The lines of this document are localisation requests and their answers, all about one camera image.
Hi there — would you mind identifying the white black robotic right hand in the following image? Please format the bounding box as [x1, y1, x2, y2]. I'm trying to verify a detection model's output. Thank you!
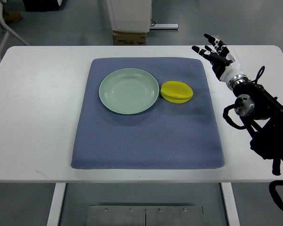
[192, 33, 243, 82]

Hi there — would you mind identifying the light green plate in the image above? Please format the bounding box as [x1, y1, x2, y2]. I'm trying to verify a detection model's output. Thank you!
[99, 68, 159, 115]

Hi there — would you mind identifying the blue textured mat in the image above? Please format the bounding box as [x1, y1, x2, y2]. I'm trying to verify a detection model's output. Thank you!
[71, 57, 225, 170]

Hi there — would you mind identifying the white cabinet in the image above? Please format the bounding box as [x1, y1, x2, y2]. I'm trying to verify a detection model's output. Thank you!
[106, 0, 152, 33]

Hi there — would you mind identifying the cardboard box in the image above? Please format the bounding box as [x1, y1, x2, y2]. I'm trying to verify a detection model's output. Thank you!
[112, 31, 147, 46]

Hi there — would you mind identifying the white table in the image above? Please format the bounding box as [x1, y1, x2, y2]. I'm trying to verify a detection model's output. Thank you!
[0, 45, 283, 226]

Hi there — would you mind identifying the tan work boot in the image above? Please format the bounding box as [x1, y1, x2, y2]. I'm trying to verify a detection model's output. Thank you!
[2, 11, 22, 24]

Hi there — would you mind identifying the white floor rail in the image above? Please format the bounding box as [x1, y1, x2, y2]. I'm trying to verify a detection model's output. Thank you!
[150, 24, 179, 30]

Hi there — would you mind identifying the metal base plate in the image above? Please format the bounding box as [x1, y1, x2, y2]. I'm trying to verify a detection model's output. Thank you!
[87, 205, 205, 226]

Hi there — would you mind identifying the white chair frame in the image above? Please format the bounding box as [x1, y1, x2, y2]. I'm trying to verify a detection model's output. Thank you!
[0, 0, 29, 62]

